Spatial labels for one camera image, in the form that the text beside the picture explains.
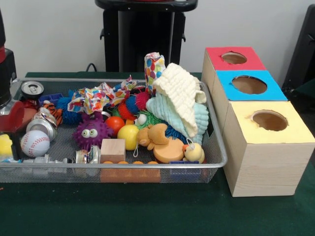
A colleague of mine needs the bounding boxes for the small yellow ball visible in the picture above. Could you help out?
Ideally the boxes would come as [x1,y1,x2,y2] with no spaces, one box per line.
[117,124,140,150]

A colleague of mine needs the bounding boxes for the wooden cube block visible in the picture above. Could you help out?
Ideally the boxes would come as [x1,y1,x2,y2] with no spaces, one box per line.
[100,139,126,163]

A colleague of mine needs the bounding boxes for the small yellow rubber duck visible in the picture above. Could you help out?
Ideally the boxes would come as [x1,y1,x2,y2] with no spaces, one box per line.
[183,139,205,163]

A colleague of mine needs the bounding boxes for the shallow clear mesh bin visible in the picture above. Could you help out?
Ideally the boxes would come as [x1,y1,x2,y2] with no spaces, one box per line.
[0,78,228,183]

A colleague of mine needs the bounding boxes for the purple googly-eyed monster toy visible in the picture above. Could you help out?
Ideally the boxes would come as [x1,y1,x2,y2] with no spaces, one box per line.
[74,112,114,151]

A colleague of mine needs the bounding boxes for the mint green cloth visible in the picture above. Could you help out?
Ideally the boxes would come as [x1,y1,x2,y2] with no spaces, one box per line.
[146,93,210,144]

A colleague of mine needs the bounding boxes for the black chair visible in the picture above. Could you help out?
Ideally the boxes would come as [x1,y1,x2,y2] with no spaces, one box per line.
[285,5,315,96]

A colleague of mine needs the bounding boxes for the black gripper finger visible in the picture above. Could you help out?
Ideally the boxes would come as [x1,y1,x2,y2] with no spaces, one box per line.
[12,131,22,161]

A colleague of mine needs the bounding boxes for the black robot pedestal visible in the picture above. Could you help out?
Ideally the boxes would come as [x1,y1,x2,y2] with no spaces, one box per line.
[95,0,198,73]

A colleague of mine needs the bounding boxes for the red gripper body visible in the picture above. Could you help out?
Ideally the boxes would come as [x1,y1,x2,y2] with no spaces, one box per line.
[0,101,25,132]

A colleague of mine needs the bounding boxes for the wooden box with three holes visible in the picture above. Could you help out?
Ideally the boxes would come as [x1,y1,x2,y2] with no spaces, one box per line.
[202,47,315,197]

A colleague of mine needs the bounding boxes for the multicolour polka dot cloth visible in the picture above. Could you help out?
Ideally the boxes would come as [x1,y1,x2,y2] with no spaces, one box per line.
[68,75,139,114]
[145,52,167,94]

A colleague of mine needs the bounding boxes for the cream knit cloth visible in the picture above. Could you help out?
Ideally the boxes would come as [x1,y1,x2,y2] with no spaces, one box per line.
[154,62,207,137]

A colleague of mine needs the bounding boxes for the white baseball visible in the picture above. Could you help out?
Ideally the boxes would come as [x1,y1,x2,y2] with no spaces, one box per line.
[21,130,50,157]

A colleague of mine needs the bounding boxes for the crushed clear plastic bottle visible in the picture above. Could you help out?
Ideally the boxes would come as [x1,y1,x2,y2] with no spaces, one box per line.
[23,154,67,169]

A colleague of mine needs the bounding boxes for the orange foam duck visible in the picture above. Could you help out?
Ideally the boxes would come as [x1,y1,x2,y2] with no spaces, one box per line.
[137,123,185,163]

